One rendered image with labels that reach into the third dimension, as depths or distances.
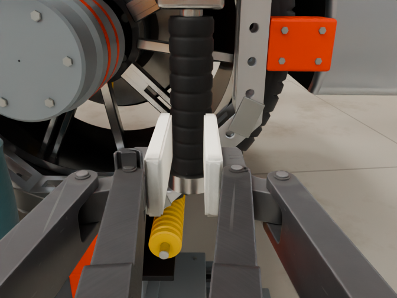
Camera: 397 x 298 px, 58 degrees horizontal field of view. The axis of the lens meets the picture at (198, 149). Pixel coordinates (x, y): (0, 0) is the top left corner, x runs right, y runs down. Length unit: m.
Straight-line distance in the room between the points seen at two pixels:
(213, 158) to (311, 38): 0.39
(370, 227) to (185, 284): 1.00
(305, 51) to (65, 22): 0.31
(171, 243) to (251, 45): 0.35
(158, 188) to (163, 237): 0.48
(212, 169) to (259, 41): 0.37
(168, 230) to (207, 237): 0.90
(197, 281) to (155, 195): 0.84
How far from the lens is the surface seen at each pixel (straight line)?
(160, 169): 0.16
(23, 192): 0.64
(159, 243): 0.65
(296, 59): 0.52
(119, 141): 0.67
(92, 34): 0.42
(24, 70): 0.40
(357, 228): 1.73
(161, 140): 0.18
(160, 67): 0.78
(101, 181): 0.16
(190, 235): 1.53
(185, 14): 0.29
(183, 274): 1.02
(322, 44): 0.53
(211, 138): 0.18
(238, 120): 0.53
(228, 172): 0.15
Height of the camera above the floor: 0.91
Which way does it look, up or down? 23 degrees down
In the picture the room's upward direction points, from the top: straight up
